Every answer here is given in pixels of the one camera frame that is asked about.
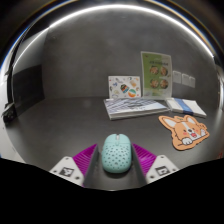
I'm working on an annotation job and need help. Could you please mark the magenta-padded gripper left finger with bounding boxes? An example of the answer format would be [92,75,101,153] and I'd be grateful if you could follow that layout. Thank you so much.
[49,143,103,189]

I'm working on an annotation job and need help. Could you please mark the orange corgi-shaped mouse pad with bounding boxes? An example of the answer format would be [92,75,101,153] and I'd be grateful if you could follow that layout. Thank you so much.
[158,114,211,152]

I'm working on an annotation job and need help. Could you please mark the mint green computer mouse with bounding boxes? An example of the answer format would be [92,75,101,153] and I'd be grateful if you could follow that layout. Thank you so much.
[101,133,133,175]

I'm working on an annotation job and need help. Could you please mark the grey striped book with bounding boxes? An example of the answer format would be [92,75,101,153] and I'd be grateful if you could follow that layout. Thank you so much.
[102,97,171,121]

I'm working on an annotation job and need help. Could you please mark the green menu sign stand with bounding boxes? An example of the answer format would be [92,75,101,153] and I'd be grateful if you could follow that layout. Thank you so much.
[139,50,174,101]

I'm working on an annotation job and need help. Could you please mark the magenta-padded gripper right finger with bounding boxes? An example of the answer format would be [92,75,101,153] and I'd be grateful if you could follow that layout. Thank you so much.
[130,142,180,188]

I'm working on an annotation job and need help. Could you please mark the black flat panel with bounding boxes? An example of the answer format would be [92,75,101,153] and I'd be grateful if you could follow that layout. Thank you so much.
[11,64,46,118]

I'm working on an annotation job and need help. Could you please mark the white wall socket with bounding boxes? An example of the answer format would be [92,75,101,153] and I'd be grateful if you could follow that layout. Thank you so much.
[188,75,197,89]
[172,70,182,85]
[181,73,190,87]

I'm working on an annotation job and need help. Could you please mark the white book with blue band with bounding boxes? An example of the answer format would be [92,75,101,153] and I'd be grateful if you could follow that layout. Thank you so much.
[165,97,208,119]

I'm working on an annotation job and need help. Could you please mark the white colourful sticker card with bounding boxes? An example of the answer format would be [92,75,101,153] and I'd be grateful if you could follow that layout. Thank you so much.
[107,75,142,100]

